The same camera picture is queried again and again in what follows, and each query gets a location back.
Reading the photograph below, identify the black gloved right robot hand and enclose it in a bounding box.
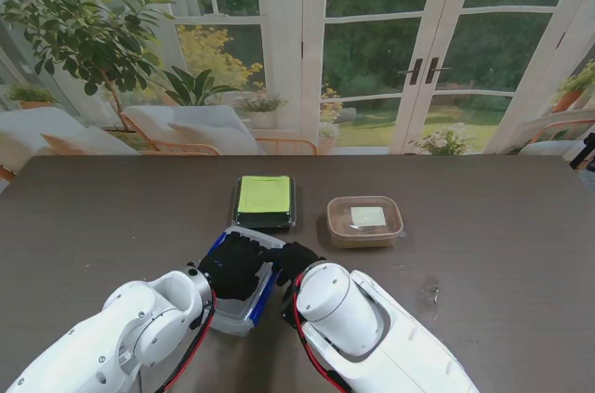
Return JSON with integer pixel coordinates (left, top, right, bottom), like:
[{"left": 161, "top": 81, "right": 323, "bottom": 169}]
[{"left": 272, "top": 242, "right": 326, "bottom": 288}]

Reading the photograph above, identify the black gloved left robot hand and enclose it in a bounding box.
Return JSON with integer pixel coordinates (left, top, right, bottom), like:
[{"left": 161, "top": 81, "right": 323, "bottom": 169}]
[{"left": 198, "top": 233, "right": 287, "bottom": 303}]

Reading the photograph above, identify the clear lid with blue label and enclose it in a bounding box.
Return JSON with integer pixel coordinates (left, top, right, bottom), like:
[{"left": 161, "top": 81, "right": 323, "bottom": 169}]
[{"left": 211, "top": 225, "right": 287, "bottom": 322}]

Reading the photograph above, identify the clear container with blue clips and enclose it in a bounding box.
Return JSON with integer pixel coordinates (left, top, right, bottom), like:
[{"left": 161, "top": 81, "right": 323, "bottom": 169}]
[{"left": 199, "top": 225, "right": 288, "bottom": 338}]

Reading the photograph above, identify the black plastic ridged tray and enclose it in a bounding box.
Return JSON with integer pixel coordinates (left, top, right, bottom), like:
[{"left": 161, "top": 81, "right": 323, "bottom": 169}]
[{"left": 233, "top": 175, "right": 299, "bottom": 230}]

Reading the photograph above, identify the clear lid with green paper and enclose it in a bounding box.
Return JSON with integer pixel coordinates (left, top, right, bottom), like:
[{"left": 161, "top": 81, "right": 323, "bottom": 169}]
[{"left": 234, "top": 175, "right": 297, "bottom": 226}]

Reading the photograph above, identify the clear lid with white label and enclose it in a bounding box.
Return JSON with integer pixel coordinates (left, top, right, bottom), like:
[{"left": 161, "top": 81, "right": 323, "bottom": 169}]
[{"left": 326, "top": 196, "right": 405, "bottom": 242}]

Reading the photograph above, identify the printed garden door backdrop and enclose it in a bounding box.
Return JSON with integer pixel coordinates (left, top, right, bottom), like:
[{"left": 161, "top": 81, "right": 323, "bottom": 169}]
[{"left": 0, "top": 0, "right": 595, "bottom": 158}]

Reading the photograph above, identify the black tripod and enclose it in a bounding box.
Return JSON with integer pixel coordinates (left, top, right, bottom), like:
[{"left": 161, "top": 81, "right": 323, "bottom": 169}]
[{"left": 569, "top": 132, "right": 595, "bottom": 172}]

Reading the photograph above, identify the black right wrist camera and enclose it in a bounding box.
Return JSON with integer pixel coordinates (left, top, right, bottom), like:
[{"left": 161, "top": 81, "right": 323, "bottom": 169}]
[{"left": 280, "top": 288, "right": 303, "bottom": 330}]

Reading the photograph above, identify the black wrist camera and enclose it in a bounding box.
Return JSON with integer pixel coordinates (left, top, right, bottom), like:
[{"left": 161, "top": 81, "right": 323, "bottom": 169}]
[
  {"left": 188, "top": 308, "right": 213, "bottom": 332},
  {"left": 280, "top": 288, "right": 303, "bottom": 330}
]

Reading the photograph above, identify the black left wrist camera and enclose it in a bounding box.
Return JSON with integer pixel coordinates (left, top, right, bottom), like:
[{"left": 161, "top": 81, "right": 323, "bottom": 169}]
[{"left": 188, "top": 308, "right": 213, "bottom": 332}]

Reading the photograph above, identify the red left arm cable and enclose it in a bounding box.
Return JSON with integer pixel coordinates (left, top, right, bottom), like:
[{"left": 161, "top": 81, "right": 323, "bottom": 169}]
[{"left": 160, "top": 288, "right": 218, "bottom": 393}]

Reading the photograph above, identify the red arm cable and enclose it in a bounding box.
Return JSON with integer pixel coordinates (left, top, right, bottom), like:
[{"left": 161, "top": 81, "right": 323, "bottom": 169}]
[
  {"left": 160, "top": 288, "right": 218, "bottom": 393},
  {"left": 292, "top": 274, "right": 350, "bottom": 393}
]

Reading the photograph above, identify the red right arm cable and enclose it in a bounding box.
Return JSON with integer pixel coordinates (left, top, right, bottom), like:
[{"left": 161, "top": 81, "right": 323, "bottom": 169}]
[{"left": 292, "top": 274, "right": 350, "bottom": 393}]

